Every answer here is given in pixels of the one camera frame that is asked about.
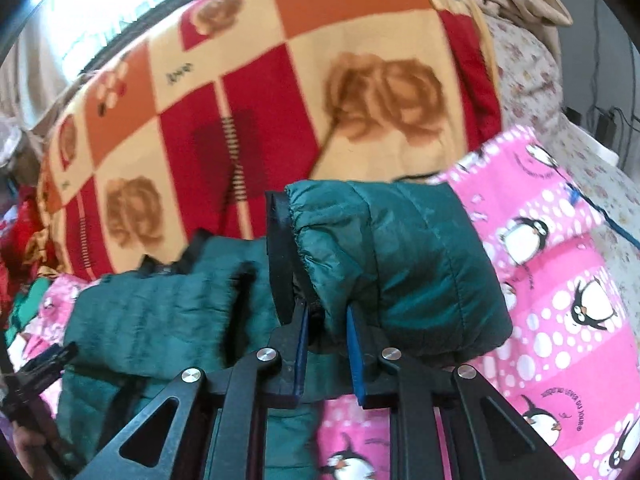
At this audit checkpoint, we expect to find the pink penguin blanket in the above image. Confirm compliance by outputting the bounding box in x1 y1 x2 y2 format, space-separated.
20 125 640 480

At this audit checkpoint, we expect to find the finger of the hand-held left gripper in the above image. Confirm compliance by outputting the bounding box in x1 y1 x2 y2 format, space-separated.
19 342 80 387

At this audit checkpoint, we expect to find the red orange rose blanket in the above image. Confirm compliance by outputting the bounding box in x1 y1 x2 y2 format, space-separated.
37 0 503 283

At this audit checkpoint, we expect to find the green cloth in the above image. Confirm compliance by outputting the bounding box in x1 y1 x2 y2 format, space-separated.
4 279 53 347

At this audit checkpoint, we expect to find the green puffer jacket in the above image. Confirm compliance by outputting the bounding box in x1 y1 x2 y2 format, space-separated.
57 180 516 480

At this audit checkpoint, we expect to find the black cable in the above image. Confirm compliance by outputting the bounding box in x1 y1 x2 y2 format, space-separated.
587 0 640 171

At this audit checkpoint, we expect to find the blue cable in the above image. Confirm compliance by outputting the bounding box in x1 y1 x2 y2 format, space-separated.
566 182 640 252

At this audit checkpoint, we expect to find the beige curtain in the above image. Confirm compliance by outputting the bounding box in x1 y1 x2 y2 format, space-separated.
0 42 78 133

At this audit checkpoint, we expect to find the shiny red cloth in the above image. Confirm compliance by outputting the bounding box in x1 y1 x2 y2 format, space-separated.
0 192 58 288

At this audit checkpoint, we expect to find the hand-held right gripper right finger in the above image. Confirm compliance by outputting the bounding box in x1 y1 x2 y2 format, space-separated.
346 305 581 480

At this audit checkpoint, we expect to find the black power adapter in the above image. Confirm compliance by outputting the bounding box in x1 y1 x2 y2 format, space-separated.
594 107 620 145

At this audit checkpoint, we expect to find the floral bed sheet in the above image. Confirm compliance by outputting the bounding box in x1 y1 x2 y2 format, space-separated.
477 10 640 273

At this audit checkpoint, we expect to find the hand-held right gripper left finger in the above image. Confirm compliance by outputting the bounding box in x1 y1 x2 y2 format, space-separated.
75 190 309 480

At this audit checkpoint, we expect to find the window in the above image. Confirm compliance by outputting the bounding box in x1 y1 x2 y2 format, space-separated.
27 0 283 86

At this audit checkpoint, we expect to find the person's left hand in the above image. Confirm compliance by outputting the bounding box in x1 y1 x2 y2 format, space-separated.
10 422 48 463

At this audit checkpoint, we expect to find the clear plastic bag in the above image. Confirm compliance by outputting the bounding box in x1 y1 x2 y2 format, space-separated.
0 114 27 167

